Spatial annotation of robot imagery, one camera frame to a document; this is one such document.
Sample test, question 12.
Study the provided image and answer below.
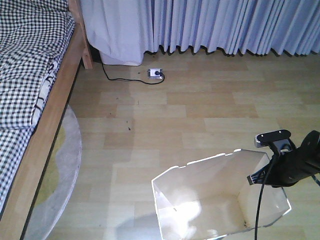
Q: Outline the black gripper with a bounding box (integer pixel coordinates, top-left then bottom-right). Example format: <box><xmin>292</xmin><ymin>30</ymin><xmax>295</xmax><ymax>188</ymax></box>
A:
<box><xmin>247</xmin><ymin>149</ymin><xmax>315</xmax><ymax>188</ymax></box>

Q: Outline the white plastic trash bin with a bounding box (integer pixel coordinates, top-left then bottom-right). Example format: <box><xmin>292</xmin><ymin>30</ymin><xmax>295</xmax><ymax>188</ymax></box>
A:
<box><xmin>151</xmin><ymin>149</ymin><xmax>292</xmax><ymax>240</ymax></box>

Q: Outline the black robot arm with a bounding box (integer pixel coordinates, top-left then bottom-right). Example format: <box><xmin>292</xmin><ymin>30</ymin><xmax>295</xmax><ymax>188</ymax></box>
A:
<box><xmin>247</xmin><ymin>129</ymin><xmax>320</xmax><ymax>188</ymax></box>

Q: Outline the floor power socket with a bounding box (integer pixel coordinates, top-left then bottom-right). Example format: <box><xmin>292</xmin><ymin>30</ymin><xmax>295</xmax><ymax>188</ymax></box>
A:
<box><xmin>147</xmin><ymin>68</ymin><xmax>164</xmax><ymax>80</ymax></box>

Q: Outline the round grey rug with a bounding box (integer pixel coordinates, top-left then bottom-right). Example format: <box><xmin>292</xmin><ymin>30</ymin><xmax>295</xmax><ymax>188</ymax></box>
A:
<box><xmin>24</xmin><ymin>106</ymin><xmax>82</xmax><ymax>240</ymax></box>

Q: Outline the white pleated curtain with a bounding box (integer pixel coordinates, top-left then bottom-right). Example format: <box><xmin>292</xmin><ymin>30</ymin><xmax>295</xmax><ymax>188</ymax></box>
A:
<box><xmin>80</xmin><ymin>0</ymin><xmax>320</xmax><ymax>66</ymax></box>

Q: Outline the black white checkered bedding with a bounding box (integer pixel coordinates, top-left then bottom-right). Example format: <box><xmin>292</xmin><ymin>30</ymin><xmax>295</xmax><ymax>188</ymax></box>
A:
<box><xmin>0</xmin><ymin>0</ymin><xmax>75</xmax><ymax>206</ymax></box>

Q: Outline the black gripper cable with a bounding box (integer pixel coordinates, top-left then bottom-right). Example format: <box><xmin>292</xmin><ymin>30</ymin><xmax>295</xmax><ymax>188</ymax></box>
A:
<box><xmin>253</xmin><ymin>159</ymin><xmax>275</xmax><ymax>240</ymax></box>

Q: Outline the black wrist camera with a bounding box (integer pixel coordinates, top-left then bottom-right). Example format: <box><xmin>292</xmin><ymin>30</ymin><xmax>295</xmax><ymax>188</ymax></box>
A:
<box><xmin>254</xmin><ymin>129</ymin><xmax>296</xmax><ymax>156</ymax></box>

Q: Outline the black power cord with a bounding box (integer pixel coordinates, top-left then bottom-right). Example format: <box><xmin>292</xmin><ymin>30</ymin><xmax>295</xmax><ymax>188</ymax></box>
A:
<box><xmin>100</xmin><ymin>61</ymin><xmax>166</xmax><ymax>85</ymax></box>

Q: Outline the wooden bed frame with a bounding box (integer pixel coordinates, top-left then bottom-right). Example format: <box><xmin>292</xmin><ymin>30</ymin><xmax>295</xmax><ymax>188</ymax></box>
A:
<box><xmin>0</xmin><ymin>0</ymin><xmax>93</xmax><ymax>240</ymax></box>

